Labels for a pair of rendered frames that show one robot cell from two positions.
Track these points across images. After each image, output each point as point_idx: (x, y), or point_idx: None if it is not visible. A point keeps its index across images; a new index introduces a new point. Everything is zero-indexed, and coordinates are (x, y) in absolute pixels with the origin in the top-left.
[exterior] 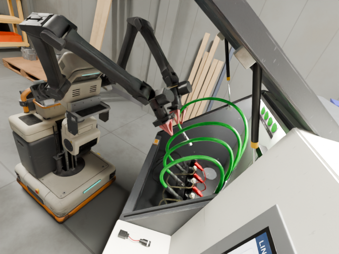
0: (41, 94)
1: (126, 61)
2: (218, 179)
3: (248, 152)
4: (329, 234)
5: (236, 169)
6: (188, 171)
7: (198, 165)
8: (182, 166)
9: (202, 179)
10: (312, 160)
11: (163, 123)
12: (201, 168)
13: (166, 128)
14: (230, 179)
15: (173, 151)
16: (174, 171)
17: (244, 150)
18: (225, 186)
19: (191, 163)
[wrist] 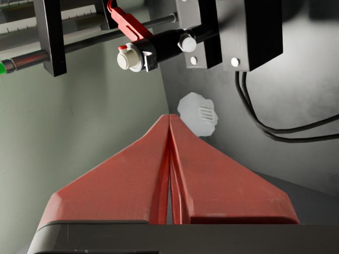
0: None
1: None
2: (177, 101)
3: (14, 127)
4: None
5: (94, 103)
6: (202, 27)
7: (127, 30)
8: (242, 63)
9: (216, 88)
10: None
11: (120, 238)
12: (118, 15)
13: (145, 153)
14: (127, 84)
15: (338, 205)
16: (319, 98)
17: (41, 149)
18: (158, 77)
19: (161, 37)
